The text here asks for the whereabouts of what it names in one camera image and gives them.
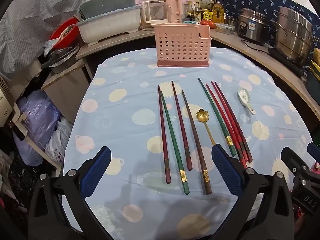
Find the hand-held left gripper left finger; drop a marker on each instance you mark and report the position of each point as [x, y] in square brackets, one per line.
[96, 172]

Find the gold flower spoon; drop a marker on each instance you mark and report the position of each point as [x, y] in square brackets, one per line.
[200, 115]

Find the dark soy sauce bottle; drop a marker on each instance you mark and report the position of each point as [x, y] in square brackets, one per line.
[189, 12]

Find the white appliance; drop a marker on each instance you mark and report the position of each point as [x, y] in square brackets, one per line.
[7, 105]

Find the yellow cooking oil bottle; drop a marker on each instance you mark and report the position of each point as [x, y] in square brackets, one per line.
[218, 12]

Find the stacked black pans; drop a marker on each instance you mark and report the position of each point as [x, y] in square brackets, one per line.
[61, 57]

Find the pink perforated utensil basket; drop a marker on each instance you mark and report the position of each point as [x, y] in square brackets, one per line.
[182, 45]

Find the purple plastic bag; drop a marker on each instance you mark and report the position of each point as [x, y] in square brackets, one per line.
[37, 125]

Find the red plastic basin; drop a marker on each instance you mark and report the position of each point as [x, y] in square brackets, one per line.
[61, 32]

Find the white green carton box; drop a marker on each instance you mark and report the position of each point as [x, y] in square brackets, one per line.
[204, 2]

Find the light wooden counter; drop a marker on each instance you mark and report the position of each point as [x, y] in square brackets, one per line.
[262, 60]

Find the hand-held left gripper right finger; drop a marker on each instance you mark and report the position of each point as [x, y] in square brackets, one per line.
[226, 170]

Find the yellow packet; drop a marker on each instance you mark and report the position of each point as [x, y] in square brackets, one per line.
[207, 15]

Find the white ceramic spoon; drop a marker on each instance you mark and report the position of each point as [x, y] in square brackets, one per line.
[243, 95]

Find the small lidded jar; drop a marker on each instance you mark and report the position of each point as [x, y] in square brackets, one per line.
[231, 21]

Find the silver rice cooker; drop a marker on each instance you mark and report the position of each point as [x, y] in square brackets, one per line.
[255, 27]

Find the pink electric kettle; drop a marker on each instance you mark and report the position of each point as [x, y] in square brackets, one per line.
[173, 8]

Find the green chopstick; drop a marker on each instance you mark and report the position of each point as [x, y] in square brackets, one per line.
[172, 135]
[215, 112]

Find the stainless steel steamer pot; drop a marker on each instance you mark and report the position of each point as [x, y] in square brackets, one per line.
[293, 35]

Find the grey striped plastic sheet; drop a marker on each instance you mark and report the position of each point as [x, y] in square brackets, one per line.
[32, 25]

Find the dark teal bin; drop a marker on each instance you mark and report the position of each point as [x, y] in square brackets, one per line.
[312, 85]

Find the white clear jug kettle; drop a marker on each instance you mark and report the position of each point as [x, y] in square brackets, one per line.
[156, 12]

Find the white plastic bag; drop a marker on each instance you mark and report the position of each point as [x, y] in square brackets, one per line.
[60, 142]

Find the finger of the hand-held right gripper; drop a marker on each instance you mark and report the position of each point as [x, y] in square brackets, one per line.
[315, 150]
[295, 158]

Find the clear glass food container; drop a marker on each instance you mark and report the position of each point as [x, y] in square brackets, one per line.
[224, 28]

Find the yellow trays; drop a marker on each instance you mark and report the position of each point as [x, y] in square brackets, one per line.
[315, 68]

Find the brown chopstick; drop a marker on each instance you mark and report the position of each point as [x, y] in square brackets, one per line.
[196, 140]

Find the black induction cooker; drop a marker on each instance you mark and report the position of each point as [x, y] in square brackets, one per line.
[285, 61]

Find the white blue-rimmed dish tub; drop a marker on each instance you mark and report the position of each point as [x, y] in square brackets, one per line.
[110, 25]

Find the dark red chopstick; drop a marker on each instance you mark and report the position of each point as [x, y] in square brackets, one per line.
[163, 140]
[180, 122]

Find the red tomato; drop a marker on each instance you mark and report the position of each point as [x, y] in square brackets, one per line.
[211, 24]

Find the blue spotted tablecloth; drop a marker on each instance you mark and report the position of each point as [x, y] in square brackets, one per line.
[125, 130]

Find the grey-green perforated lid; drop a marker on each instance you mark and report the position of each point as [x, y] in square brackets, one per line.
[107, 3]

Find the wooden cabinet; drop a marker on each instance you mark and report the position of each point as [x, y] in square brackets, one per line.
[67, 90]

